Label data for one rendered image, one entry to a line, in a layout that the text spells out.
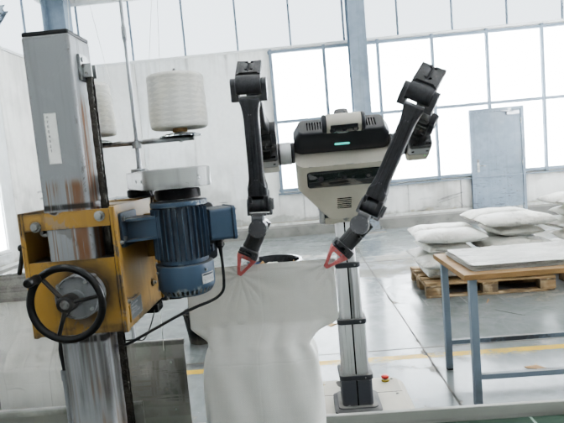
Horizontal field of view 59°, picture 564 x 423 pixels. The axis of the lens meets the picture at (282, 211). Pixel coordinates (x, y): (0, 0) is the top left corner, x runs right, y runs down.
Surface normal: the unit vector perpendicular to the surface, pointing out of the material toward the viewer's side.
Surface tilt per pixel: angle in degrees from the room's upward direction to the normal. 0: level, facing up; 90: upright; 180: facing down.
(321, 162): 40
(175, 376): 90
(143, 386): 90
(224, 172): 90
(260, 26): 90
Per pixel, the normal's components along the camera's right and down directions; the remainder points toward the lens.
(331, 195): 0.03, 0.71
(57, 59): -0.04, 0.10
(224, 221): 0.37, 0.05
